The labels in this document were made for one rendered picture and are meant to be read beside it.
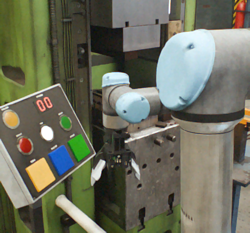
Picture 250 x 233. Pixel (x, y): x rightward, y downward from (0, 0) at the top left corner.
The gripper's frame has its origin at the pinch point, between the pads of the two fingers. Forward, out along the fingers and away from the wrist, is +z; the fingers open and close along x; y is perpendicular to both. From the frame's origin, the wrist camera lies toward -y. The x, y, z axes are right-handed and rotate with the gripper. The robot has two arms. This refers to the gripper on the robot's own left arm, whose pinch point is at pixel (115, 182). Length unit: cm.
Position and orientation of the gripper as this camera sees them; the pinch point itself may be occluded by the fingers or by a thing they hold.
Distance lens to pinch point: 116.7
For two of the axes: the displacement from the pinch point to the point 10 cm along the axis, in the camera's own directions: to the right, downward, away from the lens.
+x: 9.7, -0.8, 2.2
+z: 0.0, 9.4, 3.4
